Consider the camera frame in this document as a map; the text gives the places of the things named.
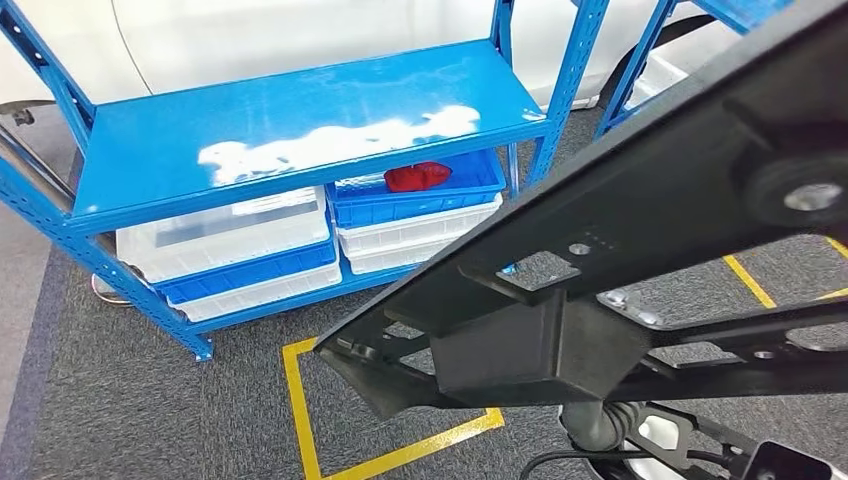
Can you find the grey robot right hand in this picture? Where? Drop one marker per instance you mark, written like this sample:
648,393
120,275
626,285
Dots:
590,427

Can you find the black plastic bracket part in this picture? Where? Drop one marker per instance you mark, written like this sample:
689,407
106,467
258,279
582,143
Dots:
662,199

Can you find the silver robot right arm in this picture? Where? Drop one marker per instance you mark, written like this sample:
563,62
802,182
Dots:
656,430

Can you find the red part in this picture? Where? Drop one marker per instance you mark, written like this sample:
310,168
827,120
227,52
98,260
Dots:
417,177

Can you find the blue metal shelf rack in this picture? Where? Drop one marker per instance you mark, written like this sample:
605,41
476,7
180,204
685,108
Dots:
742,8
199,119

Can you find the blue plastic bin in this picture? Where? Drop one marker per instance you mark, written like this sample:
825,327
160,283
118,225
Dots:
252,272
411,205

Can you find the translucent white plastic bin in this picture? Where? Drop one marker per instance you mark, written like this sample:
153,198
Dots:
212,238

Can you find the white car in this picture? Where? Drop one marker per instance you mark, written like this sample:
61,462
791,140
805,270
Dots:
298,33

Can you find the metal stand pole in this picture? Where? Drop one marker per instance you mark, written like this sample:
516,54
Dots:
33,166

